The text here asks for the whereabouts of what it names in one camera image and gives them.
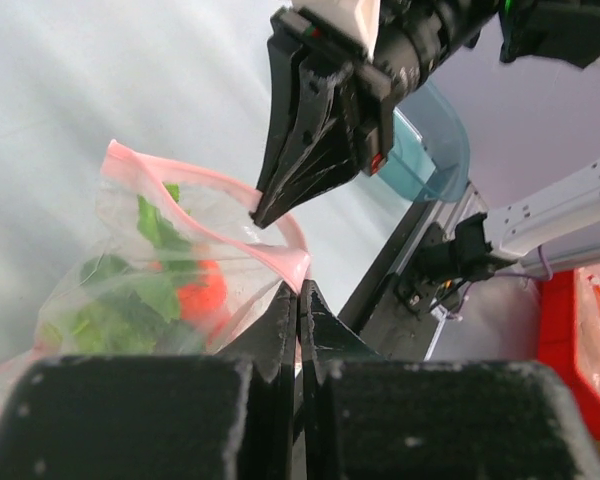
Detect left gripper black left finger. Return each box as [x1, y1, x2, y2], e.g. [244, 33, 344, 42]
[0, 285, 298, 479]

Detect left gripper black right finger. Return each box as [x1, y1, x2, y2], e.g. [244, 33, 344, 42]
[299, 280, 600, 479]

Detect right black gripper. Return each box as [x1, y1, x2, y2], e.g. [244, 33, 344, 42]
[251, 7, 395, 228]

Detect red toy carrot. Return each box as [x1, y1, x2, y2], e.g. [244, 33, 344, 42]
[135, 182, 229, 341]

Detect green toy grapes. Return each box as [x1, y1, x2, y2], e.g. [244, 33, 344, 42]
[36, 254, 181, 354]

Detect clear zip top bag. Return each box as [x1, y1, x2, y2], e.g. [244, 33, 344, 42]
[0, 142, 311, 404]

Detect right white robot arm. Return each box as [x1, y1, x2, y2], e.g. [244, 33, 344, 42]
[238, 1, 600, 227]

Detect blue plastic food tray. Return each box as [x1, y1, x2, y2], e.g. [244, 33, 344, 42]
[379, 81, 470, 203]

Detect red plastic crate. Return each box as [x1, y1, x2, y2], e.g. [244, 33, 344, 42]
[537, 270, 600, 441]

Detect pile of clear bags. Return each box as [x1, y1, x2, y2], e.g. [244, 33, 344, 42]
[575, 263, 600, 396]

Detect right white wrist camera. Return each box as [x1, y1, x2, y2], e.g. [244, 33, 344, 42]
[291, 0, 381, 61]

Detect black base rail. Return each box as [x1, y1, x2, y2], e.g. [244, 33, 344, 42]
[338, 202, 441, 361]

